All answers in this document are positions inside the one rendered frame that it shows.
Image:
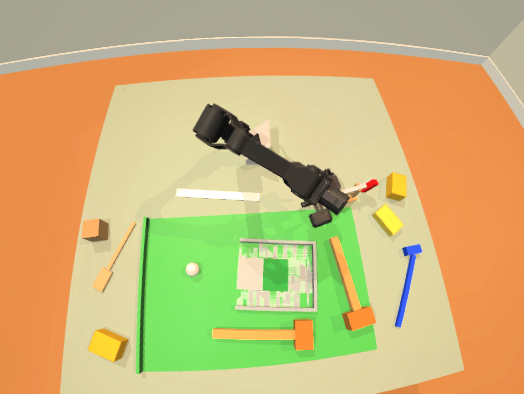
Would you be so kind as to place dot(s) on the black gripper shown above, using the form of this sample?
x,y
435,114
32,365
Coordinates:
x,y
320,217

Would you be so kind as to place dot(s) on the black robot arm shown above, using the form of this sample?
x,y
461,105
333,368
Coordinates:
x,y
304,181

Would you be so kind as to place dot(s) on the green flat mat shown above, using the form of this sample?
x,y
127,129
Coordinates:
x,y
181,311

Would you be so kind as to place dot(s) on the white golf ball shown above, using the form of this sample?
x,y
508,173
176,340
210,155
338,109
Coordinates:
x,y
192,269

